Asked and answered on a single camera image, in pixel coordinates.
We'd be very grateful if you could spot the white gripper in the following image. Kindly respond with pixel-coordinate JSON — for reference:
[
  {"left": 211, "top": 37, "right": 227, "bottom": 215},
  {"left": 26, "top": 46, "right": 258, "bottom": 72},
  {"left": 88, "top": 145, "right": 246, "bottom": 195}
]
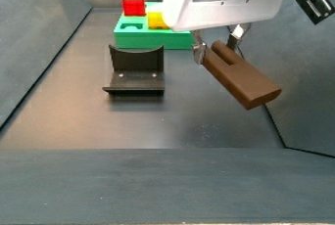
[{"left": 162, "top": 0, "right": 282, "bottom": 65}]

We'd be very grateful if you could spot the brown square-circle forked block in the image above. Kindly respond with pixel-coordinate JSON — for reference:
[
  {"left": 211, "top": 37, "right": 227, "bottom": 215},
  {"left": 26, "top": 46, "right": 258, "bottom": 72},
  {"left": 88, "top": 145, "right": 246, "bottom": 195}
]
[{"left": 202, "top": 40, "right": 281, "bottom": 110}]

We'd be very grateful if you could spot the black curved fixture stand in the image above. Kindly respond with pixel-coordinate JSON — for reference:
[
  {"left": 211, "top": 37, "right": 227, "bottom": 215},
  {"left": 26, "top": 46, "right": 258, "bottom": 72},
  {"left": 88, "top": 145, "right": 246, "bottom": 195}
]
[{"left": 101, "top": 45, "right": 164, "bottom": 94}]

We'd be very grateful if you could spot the red square block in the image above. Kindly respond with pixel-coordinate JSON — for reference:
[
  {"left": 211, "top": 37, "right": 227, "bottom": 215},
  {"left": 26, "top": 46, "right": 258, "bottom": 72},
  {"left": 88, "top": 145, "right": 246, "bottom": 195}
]
[{"left": 121, "top": 0, "right": 144, "bottom": 17}]

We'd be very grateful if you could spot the yellow pentagon block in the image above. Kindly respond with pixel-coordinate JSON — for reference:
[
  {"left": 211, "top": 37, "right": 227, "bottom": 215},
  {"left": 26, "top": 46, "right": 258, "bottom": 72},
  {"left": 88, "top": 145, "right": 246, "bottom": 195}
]
[{"left": 146, "top": 12, "right": 168, "bottom": 29}]

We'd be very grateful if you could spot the green shape sorter base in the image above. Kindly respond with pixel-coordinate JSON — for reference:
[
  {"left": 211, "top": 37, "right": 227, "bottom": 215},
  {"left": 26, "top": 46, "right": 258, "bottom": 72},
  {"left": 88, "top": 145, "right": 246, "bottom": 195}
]
[{"left": 113, "top": 2, "right": 192, "bottom": 50}]

